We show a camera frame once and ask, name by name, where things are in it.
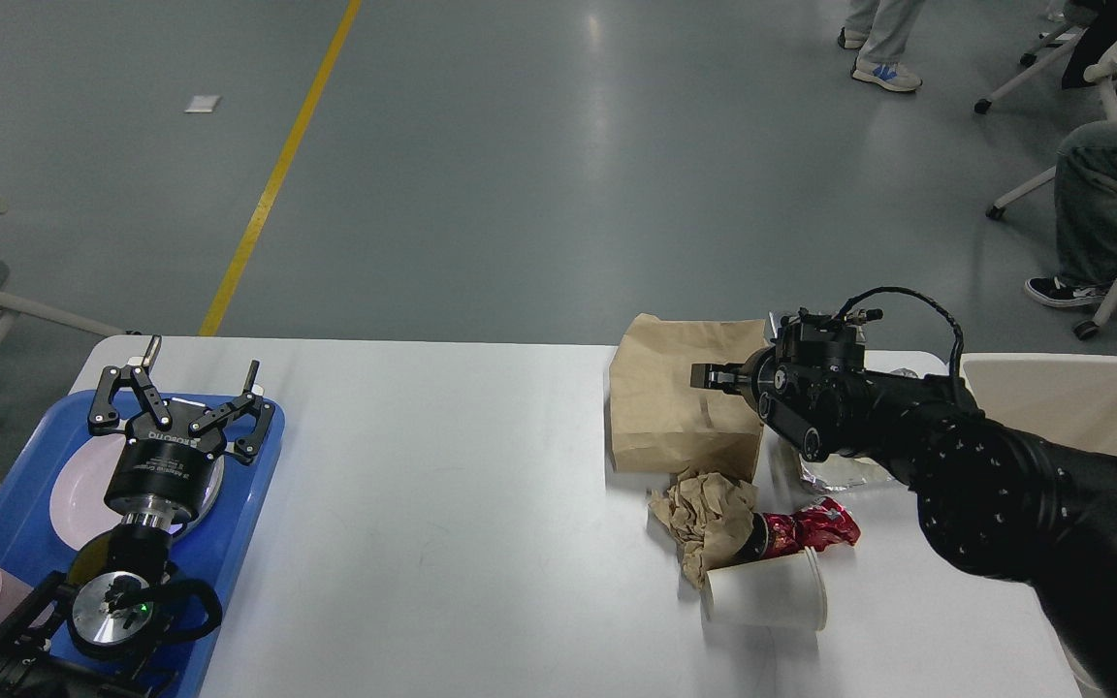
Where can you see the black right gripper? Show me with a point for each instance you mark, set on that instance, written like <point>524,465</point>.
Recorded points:
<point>763,381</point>

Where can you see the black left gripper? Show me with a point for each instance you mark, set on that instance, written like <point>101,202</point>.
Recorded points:
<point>166,475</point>

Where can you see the brown paper bag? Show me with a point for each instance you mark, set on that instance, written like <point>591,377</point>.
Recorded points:
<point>658,422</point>

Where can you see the pink plate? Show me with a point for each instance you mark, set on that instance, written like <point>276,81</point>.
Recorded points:
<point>77,509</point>

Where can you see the dark teal mug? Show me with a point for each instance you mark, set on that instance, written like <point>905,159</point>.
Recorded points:
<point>90,562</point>

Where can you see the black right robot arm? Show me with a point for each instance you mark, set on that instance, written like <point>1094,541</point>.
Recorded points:
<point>993,501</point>

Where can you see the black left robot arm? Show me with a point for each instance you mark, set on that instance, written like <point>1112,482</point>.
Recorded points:
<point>123,527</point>

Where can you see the light green plate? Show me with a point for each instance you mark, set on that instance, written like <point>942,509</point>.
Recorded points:
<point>211,492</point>

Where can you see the left floor socket plate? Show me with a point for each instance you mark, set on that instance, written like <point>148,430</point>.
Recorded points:
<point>778,320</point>

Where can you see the crumpled brown paper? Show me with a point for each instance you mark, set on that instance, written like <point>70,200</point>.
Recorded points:
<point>709,516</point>

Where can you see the aluminium foil tray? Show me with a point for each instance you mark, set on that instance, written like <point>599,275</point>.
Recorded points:
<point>837,473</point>

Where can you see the red snack wrapper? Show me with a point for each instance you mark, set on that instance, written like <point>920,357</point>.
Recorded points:
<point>817,525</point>

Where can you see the lying white paper cup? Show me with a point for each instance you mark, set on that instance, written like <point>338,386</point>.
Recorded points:
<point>785,592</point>

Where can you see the standing person in black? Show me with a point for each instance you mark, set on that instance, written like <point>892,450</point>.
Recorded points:
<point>878,31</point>

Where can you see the white plastic bin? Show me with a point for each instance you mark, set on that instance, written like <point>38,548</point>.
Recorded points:
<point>1007,647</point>

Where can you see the seated person in jeans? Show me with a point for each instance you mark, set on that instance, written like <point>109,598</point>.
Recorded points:
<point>1086,219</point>

